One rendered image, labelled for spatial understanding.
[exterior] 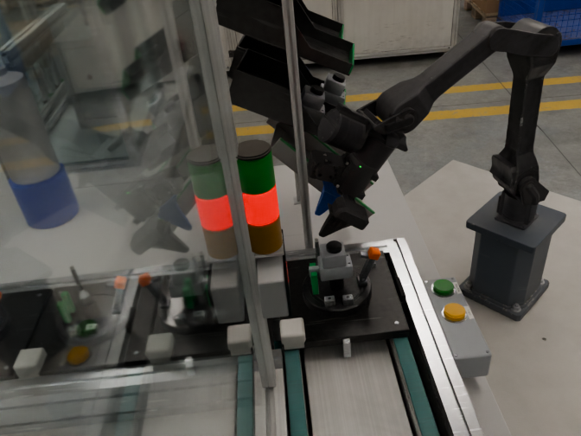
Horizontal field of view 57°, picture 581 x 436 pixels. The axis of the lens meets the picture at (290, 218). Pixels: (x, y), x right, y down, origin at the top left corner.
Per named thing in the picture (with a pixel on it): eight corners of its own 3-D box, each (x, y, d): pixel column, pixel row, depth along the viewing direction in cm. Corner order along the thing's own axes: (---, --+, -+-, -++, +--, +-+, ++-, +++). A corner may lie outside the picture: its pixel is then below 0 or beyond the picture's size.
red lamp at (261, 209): (278, 203, 76) (274, 174, 73) (280, 223, 72) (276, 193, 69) (243, 208, 76) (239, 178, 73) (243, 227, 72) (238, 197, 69)
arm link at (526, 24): (536, 13, 90) (502, 21, 89) (566, 23, 84) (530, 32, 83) (514, 176, 108) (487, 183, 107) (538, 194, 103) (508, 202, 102)
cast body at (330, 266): (349, 263, 108) (348, 235, 104) (353, 278, 104) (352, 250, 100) (308, 268, 108) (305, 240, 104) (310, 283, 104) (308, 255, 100)
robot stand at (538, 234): (549, 286, 121) (567, 214, 109) (518, 323, 113) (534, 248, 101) (488, 259, 130) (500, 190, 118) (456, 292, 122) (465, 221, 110)
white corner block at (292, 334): (304, 330, 104) (303, 316, 102) (306, 349, 101) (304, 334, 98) (280, 333, 104) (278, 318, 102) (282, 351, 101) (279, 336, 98)
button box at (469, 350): (452, 297, 115) (455, 275, 112) (488, 376, 98) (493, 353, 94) (419, 300, 115) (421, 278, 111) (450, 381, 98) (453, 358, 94)
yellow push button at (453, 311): (460, 308, 105) (461, 301, 104) (467, 323, 102) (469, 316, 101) (440, 310, 105) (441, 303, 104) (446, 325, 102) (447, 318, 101)
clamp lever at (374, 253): (366, 276, 109) (379, 247, 105) (367, 283, 107) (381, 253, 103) (348, 273, 108) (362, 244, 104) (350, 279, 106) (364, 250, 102)
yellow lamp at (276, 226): (282, 231, 79) (278, 204, 76) (284, 253, 75) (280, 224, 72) (248, 235, 79) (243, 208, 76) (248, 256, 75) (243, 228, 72)
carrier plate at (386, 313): (382, 256, 120) (382, 249, 119) (409, 336, 101) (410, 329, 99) (277, 268, 120) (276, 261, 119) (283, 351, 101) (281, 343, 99)
